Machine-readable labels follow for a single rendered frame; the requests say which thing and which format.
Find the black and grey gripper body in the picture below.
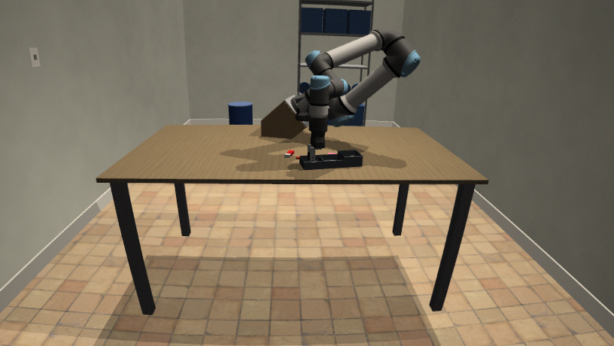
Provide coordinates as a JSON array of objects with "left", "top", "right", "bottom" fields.
[{"left": 296, "top": 104, "right": 330, "bottom": 149}]

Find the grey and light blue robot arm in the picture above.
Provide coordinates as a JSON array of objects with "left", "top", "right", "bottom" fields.
[{"left": 290, "top": 29, "right": 420, "bottom": 127}]

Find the black rack of bins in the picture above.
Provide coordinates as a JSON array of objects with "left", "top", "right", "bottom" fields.
[{"left": 300, "top": 150, "right": 363, "bottom": 170}]

